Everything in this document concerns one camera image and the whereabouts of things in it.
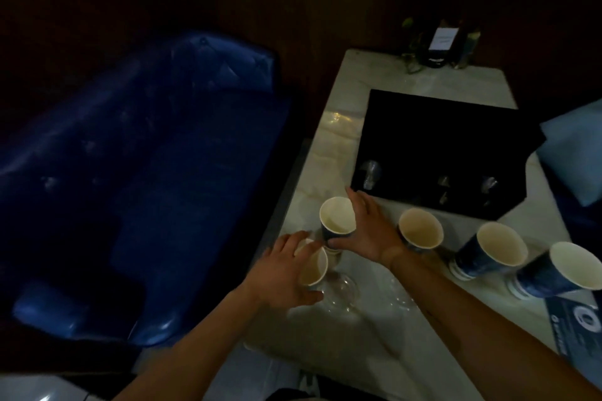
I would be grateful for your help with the person's left hand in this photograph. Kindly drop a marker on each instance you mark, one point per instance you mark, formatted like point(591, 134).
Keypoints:
point(275, 278)

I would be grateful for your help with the person's right hand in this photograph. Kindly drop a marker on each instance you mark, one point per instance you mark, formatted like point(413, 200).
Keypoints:
point(374, 236)

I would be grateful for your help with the person's left thumb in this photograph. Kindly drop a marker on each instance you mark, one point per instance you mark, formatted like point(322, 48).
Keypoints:
point(308, 298)

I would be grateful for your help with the person's right thumb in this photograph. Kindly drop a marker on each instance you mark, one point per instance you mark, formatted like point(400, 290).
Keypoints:
point(342, 242)

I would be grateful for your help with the blue paper cup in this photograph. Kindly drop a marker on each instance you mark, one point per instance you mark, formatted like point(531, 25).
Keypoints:
point(336, 217)
point(314, 271)
point(489, 250)
point(421, 229)
point(555, 274)

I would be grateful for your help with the person's right forearm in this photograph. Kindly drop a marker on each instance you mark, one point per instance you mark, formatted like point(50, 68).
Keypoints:
point(475, 335)

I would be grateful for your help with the person's left forearm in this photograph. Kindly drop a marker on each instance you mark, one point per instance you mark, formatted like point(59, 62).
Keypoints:
point(197, 349)

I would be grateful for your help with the clear drinking glass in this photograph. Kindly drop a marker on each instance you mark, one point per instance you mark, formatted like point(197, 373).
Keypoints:
point(341, 292)
point(489, 187)
point(370, 175)

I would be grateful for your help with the black tray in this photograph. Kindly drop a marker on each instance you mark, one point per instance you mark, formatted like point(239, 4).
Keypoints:
point(442, 142)

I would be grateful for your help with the blue tufted leather sofa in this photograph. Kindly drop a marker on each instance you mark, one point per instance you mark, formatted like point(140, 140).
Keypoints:
point(141, 180)

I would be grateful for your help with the small potted plant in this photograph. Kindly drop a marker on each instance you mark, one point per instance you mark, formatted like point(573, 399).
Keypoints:
point(416, 46)

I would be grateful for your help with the white table sign card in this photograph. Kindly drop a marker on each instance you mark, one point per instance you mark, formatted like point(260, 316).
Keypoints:
point(443, 39)

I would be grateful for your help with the blue printed leaflet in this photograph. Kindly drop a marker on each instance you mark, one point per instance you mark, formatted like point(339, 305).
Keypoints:
point(576, 325)

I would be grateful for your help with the light blue cushion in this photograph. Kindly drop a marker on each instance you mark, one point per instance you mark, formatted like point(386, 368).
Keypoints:
point(576, 151)

